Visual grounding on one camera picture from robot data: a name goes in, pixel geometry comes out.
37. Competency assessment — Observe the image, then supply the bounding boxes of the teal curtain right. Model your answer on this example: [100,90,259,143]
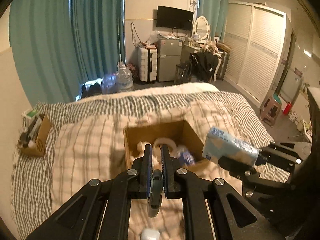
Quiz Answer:
[197,0,229,42]

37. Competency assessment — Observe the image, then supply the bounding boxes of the white louvered wardrobe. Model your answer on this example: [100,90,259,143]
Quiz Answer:
[223,2,287,107]

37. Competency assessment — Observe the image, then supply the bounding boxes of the large clear water jug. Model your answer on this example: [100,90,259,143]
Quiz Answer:
[116,61,133,92]

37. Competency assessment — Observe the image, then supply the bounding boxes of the teal curtain left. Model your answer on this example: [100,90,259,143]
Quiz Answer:
[9,0,82,105]

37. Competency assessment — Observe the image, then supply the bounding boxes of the white dressing table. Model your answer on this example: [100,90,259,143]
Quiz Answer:
[180,44,222,82]

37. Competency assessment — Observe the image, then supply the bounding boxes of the small cardboard box with clutter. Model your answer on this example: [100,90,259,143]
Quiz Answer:
[17,109,52,157]

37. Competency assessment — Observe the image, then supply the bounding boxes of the teal curtain middle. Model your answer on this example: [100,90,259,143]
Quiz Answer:
[69,0,125,82]

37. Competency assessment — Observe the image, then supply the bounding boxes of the open brown cardboard box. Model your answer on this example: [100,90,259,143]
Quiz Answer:
[124,120,209,174]

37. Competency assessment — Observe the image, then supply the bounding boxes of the light blue earbuds case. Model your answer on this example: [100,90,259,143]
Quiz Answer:
[140,228,160,240]

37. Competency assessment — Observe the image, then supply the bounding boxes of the silver mini fridge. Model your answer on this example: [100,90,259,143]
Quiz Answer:
[157,38,182,82]

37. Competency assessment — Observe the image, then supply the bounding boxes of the white suitcase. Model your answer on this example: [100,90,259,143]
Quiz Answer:
[138,45,157,82]

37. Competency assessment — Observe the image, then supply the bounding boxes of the dark green suitcase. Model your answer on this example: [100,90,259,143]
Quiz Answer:
[216,50,229,80]

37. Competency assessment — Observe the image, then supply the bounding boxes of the oval white vanity mirror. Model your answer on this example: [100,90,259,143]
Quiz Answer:
[193,16,210,40]

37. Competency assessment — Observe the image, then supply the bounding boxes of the black wall television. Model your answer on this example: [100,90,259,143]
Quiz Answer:
[156,5,194,31]

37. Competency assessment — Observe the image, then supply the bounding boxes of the red bottle on floor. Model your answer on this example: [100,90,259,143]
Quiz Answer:
[283,102,292,115]

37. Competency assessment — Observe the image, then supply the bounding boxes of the chair with black jacket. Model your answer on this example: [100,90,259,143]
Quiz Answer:
[174,52,219,85]

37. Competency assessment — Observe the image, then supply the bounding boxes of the teal curtain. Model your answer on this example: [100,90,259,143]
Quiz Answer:
[9,0,82,105]
[69,0,125,82]
[197,0,229,42]

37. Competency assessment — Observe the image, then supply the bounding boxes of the crumpled clear water bottle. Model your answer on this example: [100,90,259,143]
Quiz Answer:
[100,73,117,94]

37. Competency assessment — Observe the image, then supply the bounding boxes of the light blue tissue pack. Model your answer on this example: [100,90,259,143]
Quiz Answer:
[202,127,259,166]

